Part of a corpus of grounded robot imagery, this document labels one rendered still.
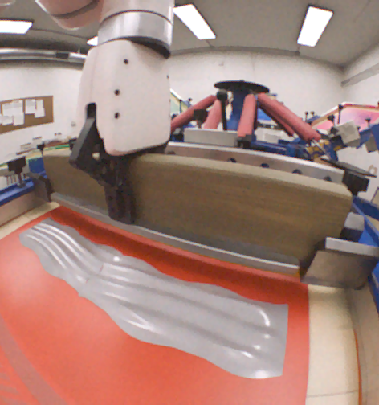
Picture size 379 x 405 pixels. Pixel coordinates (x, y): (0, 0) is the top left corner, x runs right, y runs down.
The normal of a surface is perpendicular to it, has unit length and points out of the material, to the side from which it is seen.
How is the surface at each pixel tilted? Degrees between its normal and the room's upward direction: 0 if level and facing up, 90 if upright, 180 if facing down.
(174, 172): 90
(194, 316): 33
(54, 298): 0
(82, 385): 0
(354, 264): 90
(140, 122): 94
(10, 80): 90
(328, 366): 0
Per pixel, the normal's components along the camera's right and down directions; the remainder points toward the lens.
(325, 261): -0.38, 0.38
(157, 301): -0.11, -0.54
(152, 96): 0.93, 0.20
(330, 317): 0.04, -0.90
